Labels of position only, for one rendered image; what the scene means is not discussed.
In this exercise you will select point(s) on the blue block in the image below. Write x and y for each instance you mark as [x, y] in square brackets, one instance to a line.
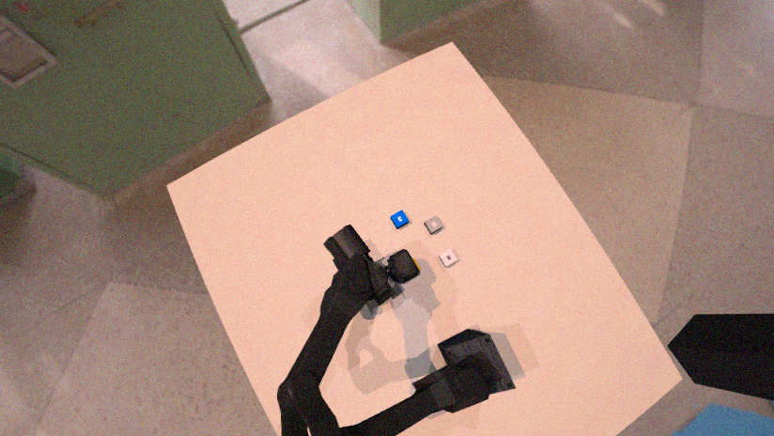
[399, 219]

